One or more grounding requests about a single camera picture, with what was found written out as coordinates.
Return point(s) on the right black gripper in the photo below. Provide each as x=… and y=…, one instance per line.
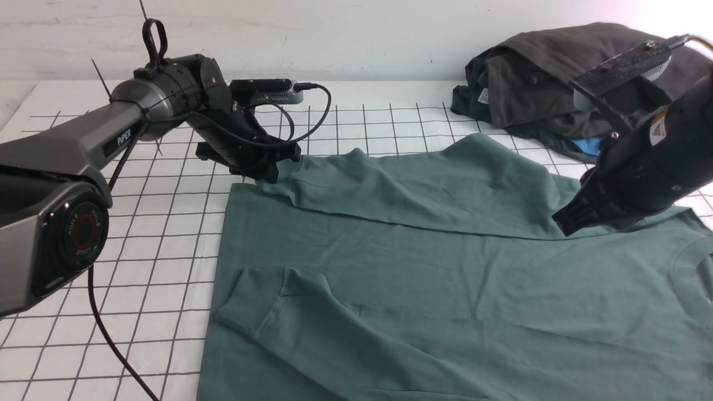
x=642, y=175

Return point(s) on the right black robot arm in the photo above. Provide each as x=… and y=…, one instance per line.
x=645, y=172

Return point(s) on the blue garment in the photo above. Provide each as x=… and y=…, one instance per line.
x=588, y=146

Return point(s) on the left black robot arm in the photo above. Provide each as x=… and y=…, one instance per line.
x=55, y=200

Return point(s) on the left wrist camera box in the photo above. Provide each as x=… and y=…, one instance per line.
x=252, y=93

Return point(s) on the dark grey garment pile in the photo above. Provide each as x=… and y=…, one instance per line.
x=522, y=84

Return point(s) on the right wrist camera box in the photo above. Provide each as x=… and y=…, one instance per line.
x=623, y=89

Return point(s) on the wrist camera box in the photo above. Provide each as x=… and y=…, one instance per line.
x=252, y=93
x=623, y=89

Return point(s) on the green long-sleeve top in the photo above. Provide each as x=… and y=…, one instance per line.
x=441, y=276

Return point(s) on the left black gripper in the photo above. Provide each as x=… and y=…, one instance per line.
x=233, y=137

